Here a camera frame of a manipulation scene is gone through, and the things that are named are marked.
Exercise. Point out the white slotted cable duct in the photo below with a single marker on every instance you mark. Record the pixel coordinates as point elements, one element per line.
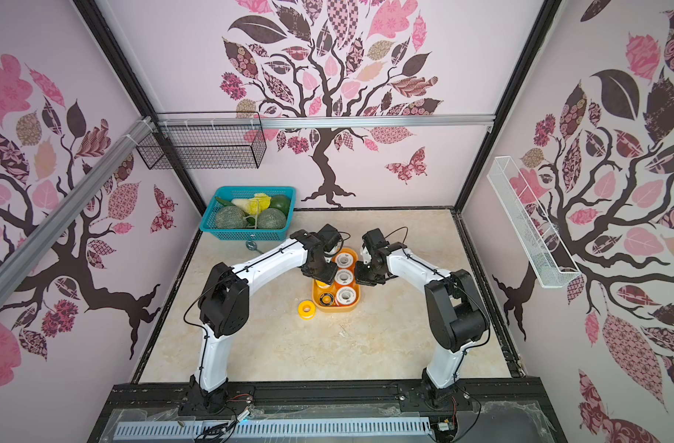
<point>282,430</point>

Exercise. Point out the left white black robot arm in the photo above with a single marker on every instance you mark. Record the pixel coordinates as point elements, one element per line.
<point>224,304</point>

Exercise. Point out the aluminium rail on wall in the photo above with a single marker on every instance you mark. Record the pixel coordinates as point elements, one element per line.
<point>337,120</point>
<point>14,270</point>

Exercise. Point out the teal plastic basket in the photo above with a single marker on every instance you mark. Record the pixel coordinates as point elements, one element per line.
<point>222,198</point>

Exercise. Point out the yellow black tape roll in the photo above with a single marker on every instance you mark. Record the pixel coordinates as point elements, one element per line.
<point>326,299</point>

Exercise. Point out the yellow white vegetable toy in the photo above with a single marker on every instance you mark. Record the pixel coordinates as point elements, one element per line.
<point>253,206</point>

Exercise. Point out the white wire wall shelf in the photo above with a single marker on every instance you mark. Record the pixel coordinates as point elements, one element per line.
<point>519,192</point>

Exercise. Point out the green pumpkin right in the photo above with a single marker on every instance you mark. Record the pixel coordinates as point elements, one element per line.
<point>271,219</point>

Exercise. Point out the aluminium rail on left wall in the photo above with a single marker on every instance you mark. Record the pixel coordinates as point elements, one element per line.
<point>14,270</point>

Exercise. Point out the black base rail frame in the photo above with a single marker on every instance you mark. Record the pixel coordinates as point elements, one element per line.
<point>163,396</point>

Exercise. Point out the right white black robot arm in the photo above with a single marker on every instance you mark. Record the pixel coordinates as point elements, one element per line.
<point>456,314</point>

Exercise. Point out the green pumpkin left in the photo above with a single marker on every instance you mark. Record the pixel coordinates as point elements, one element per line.
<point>230,218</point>

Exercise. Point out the aluminium rail on back wall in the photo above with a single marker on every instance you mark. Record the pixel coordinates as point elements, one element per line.
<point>337,120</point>

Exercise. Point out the yellow plastic storage box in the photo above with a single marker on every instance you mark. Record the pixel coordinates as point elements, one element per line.
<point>336,308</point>

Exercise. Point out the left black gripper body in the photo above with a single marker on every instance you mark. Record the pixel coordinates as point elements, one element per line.
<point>319,269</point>

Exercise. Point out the green round fruit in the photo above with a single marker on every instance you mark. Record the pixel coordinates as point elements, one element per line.
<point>282,203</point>

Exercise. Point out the orange white sealing tape roll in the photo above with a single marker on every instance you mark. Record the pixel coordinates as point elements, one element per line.
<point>345,260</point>
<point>346,296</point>
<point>344,277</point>

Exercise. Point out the small spoon with red handle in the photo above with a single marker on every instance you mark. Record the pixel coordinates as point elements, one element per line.
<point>252,246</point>

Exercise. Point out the black wire wall basket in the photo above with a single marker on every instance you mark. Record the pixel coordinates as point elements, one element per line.
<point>205,141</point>

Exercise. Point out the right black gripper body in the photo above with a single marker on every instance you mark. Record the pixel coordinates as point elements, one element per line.
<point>367,271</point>

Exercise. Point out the green pumpkin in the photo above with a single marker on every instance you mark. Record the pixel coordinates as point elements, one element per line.
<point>230,218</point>
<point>271,219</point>

